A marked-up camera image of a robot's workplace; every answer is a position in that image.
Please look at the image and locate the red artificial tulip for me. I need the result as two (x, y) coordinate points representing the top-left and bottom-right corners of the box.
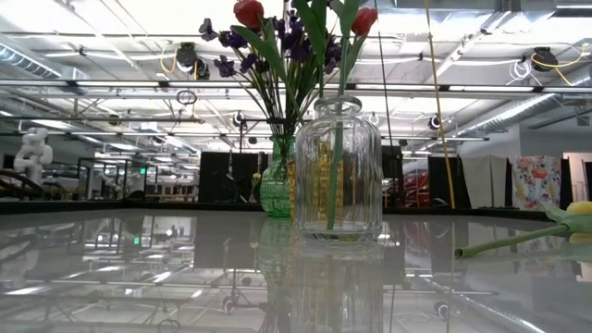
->
(339, 6), (379, 93)
(229, 0), (304, 126)

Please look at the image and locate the amber glass vase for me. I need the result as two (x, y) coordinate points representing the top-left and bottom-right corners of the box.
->
(286, 141), (360, 224)

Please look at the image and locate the green glass vase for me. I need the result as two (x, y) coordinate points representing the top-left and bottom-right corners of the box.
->
(259, 133), (297, 218)

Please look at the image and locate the black partition panel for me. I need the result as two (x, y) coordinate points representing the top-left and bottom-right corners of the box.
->
(199, 151), (269, 203)
(427, 155), (463, 207)

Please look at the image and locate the clear ribbed glass jar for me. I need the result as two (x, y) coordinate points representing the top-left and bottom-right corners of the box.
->
(293, 94), (384, 242)

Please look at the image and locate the white hanging cloth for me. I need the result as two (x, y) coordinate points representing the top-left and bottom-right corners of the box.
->
(461, 154), (510, 209)

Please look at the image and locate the floral printed cloth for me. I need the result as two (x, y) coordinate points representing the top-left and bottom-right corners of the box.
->
(508, 154), (563, 212)

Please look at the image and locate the pale pink panel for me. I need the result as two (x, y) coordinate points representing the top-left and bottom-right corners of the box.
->
(562, 151), (592, 203)

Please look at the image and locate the black hanging cable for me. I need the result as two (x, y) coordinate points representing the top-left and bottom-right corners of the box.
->
(372, 0), (395, 152)

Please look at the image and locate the yellow hanging cable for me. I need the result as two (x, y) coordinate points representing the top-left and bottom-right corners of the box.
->
(424, 0), (457, 210)

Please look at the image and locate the black ceiling cable reel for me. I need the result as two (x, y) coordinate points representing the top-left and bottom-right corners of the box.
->
(530, 45), (559, 73)
(175, 41), (212, 80)

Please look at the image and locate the silver ventilation duct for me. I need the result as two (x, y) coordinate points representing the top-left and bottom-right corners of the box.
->
(455, 92), (592, 138)

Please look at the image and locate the black aluminium rig frame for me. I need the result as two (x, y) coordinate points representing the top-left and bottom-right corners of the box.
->
(0, 197), (556, 221)

